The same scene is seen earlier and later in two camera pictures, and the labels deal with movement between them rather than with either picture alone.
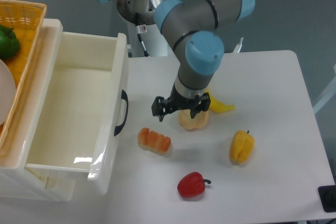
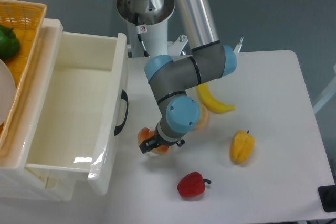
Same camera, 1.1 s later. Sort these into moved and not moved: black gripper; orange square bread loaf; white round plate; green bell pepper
Moved: black gripper
Not moved: white round plate; orange square bread loaf; green bell pepper
